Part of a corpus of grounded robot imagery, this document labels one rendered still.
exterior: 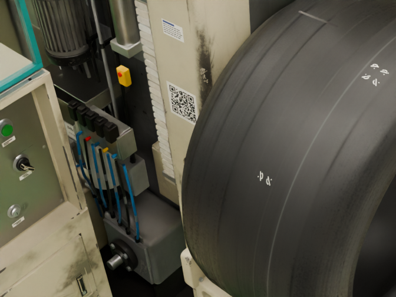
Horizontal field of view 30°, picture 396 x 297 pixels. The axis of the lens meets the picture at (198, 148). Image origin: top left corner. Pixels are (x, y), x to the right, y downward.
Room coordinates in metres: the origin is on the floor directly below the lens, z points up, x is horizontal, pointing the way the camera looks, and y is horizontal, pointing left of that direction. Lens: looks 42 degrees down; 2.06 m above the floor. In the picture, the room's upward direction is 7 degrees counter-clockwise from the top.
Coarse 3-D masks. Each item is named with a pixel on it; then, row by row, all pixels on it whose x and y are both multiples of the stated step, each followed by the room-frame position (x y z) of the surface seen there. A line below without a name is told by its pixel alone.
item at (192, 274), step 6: (186, 252) 0.94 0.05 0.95; (186, 258) 0.93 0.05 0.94; (192, 258) 0.93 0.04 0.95; (186, 264) 0.93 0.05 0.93; (192, 264) 0.92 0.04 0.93; (186, 270) 0.93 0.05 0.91; (192, 270) 0.92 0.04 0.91; (198, 270) 0.93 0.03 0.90; (186, 276) 0.93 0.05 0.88; (192, 276) 0.92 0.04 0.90; (198, 276) 0.93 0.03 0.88; (204, 276) 0.94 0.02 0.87; (186, 282) 0.93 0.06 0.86; (192, 282) 0.92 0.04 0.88; (198, 282) 0.93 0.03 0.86
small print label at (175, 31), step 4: (164, 20) 1.07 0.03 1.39; (164, 24) 1.07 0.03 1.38; (168, 24) 1.07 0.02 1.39; (172, 24) 1.06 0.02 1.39; (164, 28) 1.08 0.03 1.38; (168, 28) 1.07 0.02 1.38; (172, 28) 1.06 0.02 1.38; (176, 28) 1.05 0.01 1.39; (180, 28) 1.05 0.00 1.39; (164, 32) 1.08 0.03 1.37; (168, 32) 1.07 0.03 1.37; (172, 32) 1.06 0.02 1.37; (176, 32) 1.05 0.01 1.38; (180, 32) 1.05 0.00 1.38; (172, 36) 1.06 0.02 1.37; (176, 36) 1.06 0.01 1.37; (180, 36) 1.05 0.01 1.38; (180, 40) 1.05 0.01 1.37
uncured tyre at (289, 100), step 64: (320, 0) 0.95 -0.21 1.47; (384, 0) 0.95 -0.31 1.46; (256, 64) 0.86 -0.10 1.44; (320, 64) 0.82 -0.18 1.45; (384, 64) 0.79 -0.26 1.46; (256, 128) 0.77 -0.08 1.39; (320, 128) 0.73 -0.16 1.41; (384, 128) 0.71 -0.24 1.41; (192, 192) 0.78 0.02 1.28; (256, 192) 0.71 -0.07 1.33; (320, 192) 0.67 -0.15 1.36; (384, 192) 0.68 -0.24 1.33; (192, 256) 0.79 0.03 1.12; (256, 256) 0.67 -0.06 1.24; (320, 256) 0.63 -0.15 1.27; (384, 256) 0.89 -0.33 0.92
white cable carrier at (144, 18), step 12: (144, 12) 1.13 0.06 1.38; (144, 24) 1.13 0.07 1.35; (144, 36) 1.14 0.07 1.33; (144, 48) 1.14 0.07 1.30; (156, 72) 1.13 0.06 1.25; (156, 84) 1.13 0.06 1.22; (156, 96) 1.13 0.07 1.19; (156, 108) 1.14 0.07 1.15; (156, 120) 1.14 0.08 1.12; (168, 144) 1.13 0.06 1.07; (168, 156) 1.13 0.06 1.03; (168, 168) 1.13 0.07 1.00; (168, 180) 1.14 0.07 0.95
